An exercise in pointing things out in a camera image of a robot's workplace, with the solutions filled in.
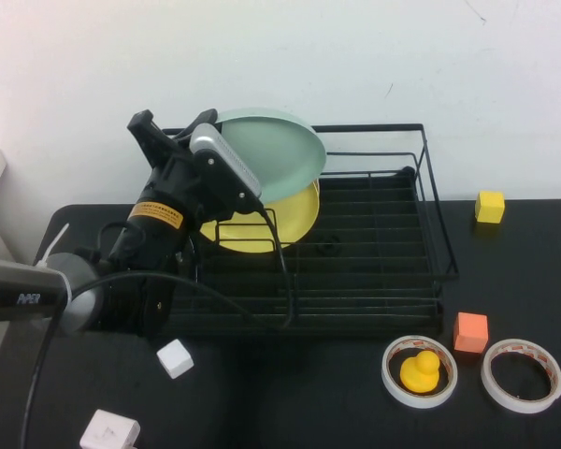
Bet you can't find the yellow cube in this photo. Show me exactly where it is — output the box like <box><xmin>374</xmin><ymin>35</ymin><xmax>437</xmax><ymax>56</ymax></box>
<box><xmin>474</xmin><ymin>190</ymin><xmax>506</xmax><ymax>225</ymax></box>

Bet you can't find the orange cube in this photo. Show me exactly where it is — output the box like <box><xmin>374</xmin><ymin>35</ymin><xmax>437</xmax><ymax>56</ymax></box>
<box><xmin>453</xmin><ymin>311</ymin><xmax>490</xmax><ymax>354</ymax></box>

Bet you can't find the black wire dish rack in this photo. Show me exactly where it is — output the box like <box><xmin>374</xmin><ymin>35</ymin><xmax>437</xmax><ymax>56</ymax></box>
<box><xmin>161</xmin><ymin>123</ymin><xmax>460</xmax><ymax>339</ymax></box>

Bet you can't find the black left camera cable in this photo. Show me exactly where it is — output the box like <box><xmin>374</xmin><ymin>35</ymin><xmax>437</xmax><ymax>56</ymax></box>
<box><xmin>18</xmin><ymin>196</ymin><xmax>296</xmax><ymax>449</ymax></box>

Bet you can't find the white cube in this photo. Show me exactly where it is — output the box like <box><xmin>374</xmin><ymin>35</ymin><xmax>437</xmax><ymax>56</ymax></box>
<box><xmin>156</xmin><ymin>339</ymin><xmax>195</xmax><ymax>381</ymax></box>

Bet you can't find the yellow rubber duck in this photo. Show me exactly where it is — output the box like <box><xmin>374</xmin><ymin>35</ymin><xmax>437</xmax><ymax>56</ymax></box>
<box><xmin>398</xmin><ymin>350</ymin><xmax>441</xmax><ymax>393</ymax></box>

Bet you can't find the white zip tie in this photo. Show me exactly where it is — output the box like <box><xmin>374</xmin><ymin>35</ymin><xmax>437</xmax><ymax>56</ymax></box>
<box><xmin>36</xmin><ymin>223</ymin><xmax>71</xmax><ymax>270</ymax></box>

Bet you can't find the white square power adapter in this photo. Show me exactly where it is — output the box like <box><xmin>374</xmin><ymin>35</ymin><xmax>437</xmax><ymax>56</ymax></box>
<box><xmin>79</xmin><ymin>409</ymin><xmax>141</xmax><ymax>449</ymax></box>

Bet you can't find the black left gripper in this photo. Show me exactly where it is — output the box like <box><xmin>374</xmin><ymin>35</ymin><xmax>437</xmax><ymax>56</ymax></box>
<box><xmin>126</xmin><ymin>108</ymin><xmax>219</xmax><ymax>235</ymax></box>

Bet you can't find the white tape roll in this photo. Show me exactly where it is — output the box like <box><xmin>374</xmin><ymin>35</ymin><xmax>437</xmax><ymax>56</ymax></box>
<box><xmin>480</xmin><ymin>338</ymin><xmax>561</xmax><ymax>414</ymax></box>
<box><xmin>381</xmin><ymin>334</ymin><xmax>459</xmax><ymax>410</ymax></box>

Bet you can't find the yellow plate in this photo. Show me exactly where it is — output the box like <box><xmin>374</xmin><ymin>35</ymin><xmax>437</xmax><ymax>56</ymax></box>
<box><xmin>199</xmin><ymin>180</ymin><xmax>321</xmax><ymax>254</ymax></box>

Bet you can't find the mint green plate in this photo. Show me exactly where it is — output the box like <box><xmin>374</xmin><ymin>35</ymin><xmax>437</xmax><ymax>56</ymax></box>
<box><xmin>213</xmin><ymin>108</ymin><xmax>327</xmax><ymax>203</ymax></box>

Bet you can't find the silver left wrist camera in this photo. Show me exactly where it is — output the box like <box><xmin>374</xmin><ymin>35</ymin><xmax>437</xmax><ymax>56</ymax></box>
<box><xmin>189</xmin><ymin>123</ymin><xmax>264</xmax><ymax>197</ymax></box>

